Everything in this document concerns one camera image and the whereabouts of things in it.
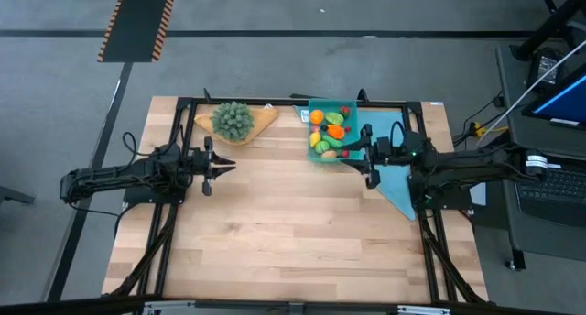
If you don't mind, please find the mustard yellow cloth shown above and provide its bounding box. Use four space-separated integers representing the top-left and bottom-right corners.
193 104 280 147

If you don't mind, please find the grey chair leg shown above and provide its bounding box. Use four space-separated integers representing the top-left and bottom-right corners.
0 184 37 206

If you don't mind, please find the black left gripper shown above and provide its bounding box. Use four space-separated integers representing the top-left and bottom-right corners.
191 136 238 197

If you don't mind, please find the black hazard-striped floor mat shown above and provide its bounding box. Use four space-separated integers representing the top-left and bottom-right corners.
96 0 179 63

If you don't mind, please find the black power adapter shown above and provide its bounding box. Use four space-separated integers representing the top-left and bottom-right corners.
526 47 569 92

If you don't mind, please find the artificial green potted plant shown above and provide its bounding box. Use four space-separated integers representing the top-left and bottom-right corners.
210 101 255 142

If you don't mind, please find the yellow cable plug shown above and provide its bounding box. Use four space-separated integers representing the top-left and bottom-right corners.
473 122 510 137

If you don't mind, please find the light blue cloth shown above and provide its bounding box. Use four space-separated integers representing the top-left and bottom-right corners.
292 104 417 221

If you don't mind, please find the black stand pole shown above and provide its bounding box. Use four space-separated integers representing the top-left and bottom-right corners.
510 0 586 62

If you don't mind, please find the teal translucent tupperware container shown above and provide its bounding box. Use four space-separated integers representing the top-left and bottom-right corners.
307 98 359 164

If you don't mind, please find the grey equipment cart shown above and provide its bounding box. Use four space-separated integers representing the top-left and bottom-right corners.
495 42 586 273

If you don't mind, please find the black laptop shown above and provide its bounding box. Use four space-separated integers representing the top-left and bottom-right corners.
515 161 586 229

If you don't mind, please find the white cable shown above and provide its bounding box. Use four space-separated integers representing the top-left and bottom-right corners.
485 38 586 134

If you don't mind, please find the monitor with blue screen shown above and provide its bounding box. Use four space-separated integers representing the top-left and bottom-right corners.
521 71 586 132

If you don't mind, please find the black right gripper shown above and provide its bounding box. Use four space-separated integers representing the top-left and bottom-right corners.
340 123 396 190

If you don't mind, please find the silver aluminium bracket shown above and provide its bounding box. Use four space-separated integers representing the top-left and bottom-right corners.
141 299 196 315
396 304 452 315

